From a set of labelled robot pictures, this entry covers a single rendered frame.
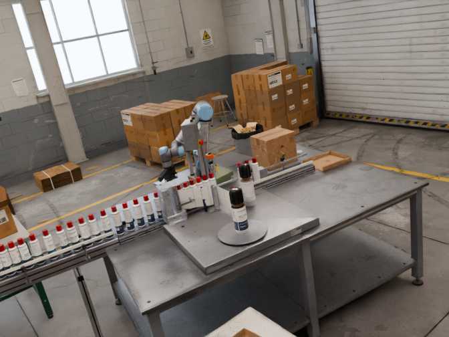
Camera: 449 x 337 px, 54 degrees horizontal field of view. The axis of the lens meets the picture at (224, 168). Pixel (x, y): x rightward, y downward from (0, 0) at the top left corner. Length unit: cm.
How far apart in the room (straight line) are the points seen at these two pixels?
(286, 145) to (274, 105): 330
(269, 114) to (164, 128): 166
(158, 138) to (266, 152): 319
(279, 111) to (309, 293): 454
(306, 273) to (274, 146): 123
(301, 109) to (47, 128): 443
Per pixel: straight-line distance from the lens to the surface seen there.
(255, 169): 333
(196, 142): 306
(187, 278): 249
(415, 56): 699
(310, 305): 298
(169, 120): 662
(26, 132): 822
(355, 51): 754
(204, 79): 967
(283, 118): 715
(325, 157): 388
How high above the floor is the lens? 218
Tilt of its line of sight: 20 degrees down
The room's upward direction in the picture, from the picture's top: 10 degrees counter-clockwise
